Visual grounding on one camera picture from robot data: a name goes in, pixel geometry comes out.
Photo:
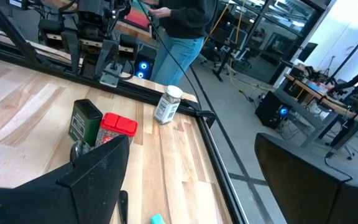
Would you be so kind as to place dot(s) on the red-lid paprika tin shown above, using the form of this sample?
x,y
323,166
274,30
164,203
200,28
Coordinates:
x,y
118,123

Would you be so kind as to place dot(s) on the all-black metal spoon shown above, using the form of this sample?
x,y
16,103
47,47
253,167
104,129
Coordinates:
x,y
123,208

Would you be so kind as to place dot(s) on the wooden-top desk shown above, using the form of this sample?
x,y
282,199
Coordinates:
x,y
331,104

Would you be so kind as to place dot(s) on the white-lid glass spice jar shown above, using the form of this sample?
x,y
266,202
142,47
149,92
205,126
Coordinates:
x,y
166,107

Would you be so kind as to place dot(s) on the green black pepper tin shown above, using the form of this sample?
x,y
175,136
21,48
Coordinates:
x,y
84,124

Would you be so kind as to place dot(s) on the black computer monitor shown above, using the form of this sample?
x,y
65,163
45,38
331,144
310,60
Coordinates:
x,y
307,52

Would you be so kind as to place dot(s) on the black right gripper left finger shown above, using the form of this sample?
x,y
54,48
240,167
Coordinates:
x,y
98,180

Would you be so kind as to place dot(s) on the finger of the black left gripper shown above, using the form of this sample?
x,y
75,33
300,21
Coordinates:
x,y
71,49
106,56

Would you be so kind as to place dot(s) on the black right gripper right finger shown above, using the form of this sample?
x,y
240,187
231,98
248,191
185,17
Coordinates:
x,y
297,180

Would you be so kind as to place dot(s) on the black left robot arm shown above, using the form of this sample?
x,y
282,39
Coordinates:
x,y
89,62

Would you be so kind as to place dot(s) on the black computer tower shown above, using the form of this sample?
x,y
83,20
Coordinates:
x,y
269,110
143,67

